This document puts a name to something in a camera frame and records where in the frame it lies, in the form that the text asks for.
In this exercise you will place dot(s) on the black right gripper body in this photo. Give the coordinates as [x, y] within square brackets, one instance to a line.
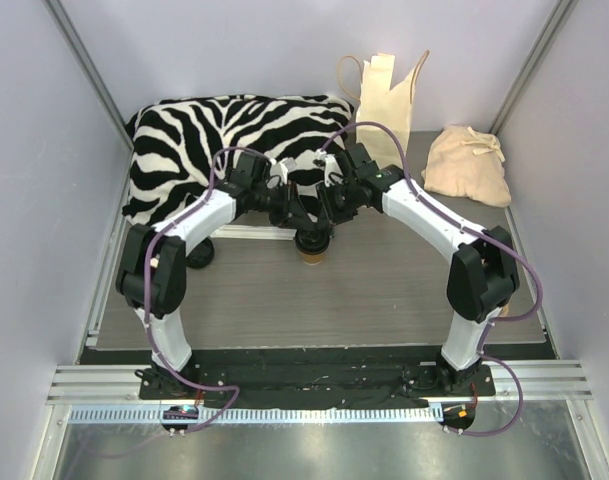
[327, 203]

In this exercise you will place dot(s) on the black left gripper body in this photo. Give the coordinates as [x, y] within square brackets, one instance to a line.
[287, 209]

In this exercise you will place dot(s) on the single black cup lid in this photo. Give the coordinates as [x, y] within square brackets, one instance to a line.
[312, 242]

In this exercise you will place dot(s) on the single brown paper cup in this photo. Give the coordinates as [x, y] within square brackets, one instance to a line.
[312, 258]

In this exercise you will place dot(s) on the black lid stack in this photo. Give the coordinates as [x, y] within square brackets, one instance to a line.
[201, 255]

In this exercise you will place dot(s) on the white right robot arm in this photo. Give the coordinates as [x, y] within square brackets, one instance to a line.
[482, 276]

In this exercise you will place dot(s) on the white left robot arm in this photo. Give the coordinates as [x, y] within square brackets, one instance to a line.
[152, 274]

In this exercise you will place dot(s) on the white paper straw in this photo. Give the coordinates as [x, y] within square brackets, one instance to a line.
[244, 232]

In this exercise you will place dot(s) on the zebra print cushion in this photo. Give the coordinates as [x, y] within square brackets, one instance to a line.
[174, 141]

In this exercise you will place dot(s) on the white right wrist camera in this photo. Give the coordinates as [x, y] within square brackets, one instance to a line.
[328, 163]

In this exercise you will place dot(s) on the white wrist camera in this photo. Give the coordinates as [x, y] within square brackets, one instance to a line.
[283, 168]
[328, 163]

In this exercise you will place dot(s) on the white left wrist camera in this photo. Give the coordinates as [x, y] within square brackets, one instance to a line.
[283, 168]

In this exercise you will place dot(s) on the beige cloth drawstring pouch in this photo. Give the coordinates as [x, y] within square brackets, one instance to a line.
[463, 162]

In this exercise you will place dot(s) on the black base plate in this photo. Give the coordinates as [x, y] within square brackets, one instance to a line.
[316, 379]

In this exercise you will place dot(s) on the white slotted cable duct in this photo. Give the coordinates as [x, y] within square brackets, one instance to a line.
[178, 414]

